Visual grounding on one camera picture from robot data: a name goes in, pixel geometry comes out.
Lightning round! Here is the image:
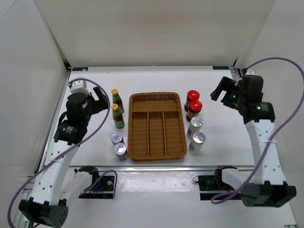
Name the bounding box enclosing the yellow-cap sauce bottle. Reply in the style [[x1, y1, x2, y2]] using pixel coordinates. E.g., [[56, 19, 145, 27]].
[[111, 104, 125, 129], [111, 88, 124, 113]]

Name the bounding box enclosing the red-lid sauce jar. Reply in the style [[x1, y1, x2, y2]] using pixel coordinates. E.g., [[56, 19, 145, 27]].
[[184, 90, 200, 112], [186, 100, 203, 122]]

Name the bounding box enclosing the silver-lid white can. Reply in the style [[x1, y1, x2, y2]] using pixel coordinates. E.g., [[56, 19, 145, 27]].
[[188, 132, 206, 154], [186, 116, 203, 139]]

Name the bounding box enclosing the white-lid spice jar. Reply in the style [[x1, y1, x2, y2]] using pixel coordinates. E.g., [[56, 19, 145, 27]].
[[114, 142, 128, 161], [110, 132, 124, 145]]

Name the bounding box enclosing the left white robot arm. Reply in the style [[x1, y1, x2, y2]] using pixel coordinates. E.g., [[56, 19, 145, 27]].
[[19, 86, 110, 228]]

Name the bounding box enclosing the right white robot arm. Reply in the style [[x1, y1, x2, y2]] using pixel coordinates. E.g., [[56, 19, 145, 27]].
[[210, 75, 297, 208]]

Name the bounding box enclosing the brown wicker basket tray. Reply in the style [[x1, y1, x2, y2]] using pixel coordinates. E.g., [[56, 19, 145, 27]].
[[127, 92, 187, 162]]

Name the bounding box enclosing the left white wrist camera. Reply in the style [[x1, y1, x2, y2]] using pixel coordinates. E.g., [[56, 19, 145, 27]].
[[68, 77, 90, 95]]

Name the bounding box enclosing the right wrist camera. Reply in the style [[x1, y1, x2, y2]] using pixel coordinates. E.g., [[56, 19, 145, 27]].
[[235, 68, 257, 89]]

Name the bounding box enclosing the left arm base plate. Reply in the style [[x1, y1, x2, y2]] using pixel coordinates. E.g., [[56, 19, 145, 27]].
[[74, 166, 118, 199]]

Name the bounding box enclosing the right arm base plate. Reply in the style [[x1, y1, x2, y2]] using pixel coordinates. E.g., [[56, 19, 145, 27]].
[[192, 166, 237, 201]]

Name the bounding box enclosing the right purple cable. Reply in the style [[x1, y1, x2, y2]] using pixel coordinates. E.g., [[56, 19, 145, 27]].
[[210, 57, 304, 205]]

